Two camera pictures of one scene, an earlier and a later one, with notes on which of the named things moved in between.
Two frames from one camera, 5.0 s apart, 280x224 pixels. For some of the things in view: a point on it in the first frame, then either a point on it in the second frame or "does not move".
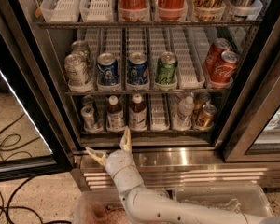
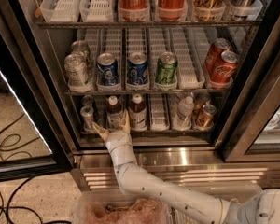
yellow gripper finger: x=126 y=141 to x=126 y=125
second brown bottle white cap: x=137 y=114 does not move
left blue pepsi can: x=107 y=70 does not move
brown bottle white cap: x=115 y=119 does not move
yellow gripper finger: x=99 y=156 to x=103 y=132
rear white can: x=80 y=48 does not move
